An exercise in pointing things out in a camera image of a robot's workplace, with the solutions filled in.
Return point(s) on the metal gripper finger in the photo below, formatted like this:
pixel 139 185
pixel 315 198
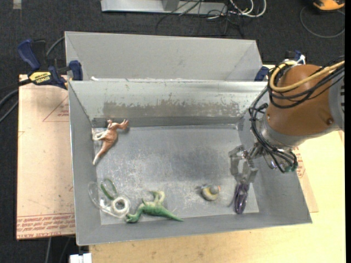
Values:
pixel 251 175
pixel 235 163

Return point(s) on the grey yellow toy duck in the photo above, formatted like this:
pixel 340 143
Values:
pixel 209 193

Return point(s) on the grey metal bin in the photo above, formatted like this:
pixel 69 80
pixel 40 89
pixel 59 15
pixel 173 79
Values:
pixel 164 157

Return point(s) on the green toy dinosaur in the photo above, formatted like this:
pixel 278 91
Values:
pixel 155 210

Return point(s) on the brown toy kangaroo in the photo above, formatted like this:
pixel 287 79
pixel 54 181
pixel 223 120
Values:
pixel 109 138

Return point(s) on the brown cardboard board red print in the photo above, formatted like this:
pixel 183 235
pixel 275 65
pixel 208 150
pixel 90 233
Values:
pixel 44 157

